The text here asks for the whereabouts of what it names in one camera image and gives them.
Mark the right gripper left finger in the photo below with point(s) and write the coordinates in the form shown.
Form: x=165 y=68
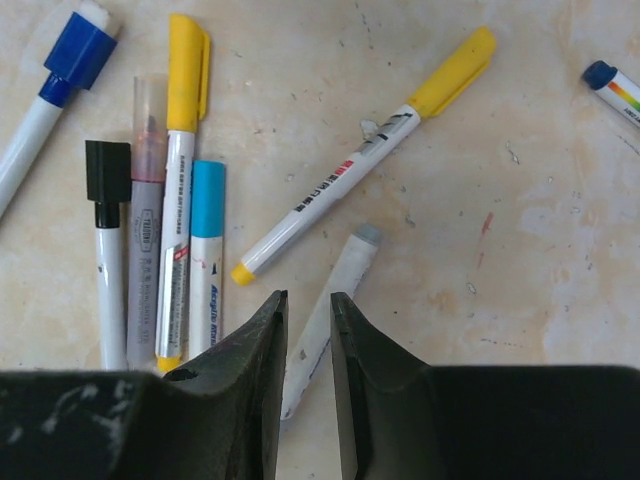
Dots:
x=215 y=417

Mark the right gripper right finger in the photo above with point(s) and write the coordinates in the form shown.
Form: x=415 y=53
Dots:
x=401 y=418

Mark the grey cap marker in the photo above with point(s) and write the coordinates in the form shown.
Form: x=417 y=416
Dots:
x=353 y=263

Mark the cyan cap marker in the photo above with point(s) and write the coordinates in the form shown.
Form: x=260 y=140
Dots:
x=206 y=256

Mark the black cap marker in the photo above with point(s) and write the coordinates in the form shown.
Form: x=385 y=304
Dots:
x=108 y=187

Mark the clear grey marker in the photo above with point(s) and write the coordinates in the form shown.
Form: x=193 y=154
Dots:
x=148 y=177

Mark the yellow cap short marker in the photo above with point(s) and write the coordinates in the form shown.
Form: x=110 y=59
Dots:
x=453 y=76

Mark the yellow cap silver marker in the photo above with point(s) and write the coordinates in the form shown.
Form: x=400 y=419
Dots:
x=187 y=100

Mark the navy cap rainbow marker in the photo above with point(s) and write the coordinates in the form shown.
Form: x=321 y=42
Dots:
x=615 y=88

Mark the blue cap whiteboard marker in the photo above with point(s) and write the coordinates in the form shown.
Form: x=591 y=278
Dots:
x=78 y=56

